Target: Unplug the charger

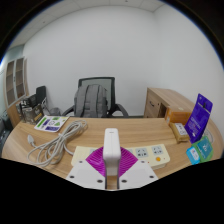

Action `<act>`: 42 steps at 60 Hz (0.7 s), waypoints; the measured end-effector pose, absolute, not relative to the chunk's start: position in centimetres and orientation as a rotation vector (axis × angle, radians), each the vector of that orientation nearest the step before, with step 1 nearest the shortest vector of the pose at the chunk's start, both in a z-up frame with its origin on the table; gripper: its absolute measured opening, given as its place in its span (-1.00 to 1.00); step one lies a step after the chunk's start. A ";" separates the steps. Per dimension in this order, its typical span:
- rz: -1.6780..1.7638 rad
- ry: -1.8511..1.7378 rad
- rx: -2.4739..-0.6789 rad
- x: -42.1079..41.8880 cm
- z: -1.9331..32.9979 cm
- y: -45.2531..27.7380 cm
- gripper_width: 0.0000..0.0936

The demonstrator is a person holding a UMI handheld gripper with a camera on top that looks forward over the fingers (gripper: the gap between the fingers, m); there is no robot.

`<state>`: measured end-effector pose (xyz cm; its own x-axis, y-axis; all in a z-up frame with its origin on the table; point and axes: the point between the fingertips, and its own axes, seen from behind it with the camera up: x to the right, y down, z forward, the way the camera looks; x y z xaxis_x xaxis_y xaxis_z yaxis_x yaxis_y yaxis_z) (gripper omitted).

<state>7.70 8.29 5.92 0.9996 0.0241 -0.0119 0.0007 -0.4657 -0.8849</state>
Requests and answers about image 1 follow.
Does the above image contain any black mesh office chair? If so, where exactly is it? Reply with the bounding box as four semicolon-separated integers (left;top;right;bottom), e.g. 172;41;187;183
61;76;130;118

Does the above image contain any grey backpack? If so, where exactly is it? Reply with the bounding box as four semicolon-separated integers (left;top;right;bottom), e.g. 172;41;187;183
73;83;110;118

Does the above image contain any white charger block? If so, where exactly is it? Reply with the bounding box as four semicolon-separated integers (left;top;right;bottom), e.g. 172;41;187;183
102;127;120;177

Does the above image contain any teal flat package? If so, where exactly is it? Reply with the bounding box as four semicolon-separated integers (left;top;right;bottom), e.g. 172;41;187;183
194;137;213;159

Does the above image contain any purple standing pouch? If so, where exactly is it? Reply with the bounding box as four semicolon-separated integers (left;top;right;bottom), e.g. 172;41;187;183
184;93;214;144

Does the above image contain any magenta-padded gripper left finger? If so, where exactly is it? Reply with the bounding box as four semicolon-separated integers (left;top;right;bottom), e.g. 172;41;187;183
65;147;108;190

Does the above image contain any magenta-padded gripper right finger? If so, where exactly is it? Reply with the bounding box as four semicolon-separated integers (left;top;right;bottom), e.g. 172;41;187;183
117;147;159;191

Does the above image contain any small black chair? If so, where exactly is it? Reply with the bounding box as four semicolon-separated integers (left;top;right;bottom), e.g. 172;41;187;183
35;85;49;111

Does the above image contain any low wooden side cabinet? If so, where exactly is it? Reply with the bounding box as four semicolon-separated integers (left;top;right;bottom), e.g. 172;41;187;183
143;87;201;119

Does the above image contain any printed green purple paper sheet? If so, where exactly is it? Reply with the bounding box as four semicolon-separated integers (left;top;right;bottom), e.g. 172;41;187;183
33;114;70;133

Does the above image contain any cream power strip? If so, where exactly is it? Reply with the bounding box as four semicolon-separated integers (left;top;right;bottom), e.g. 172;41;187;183
70;143;171;171

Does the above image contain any white coiled power cable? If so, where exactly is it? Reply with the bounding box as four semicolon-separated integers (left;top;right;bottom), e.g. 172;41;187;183
26;119;88;167

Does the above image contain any blue card packet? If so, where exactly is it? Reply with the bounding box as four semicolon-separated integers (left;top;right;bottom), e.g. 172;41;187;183
185;145;202;166

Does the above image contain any orange box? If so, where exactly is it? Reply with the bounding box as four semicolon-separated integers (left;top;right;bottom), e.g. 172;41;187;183
164;107;194;126

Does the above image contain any wooden glass-door shelf cabinet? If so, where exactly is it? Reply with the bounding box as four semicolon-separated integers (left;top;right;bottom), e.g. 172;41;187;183
3;56;30;129

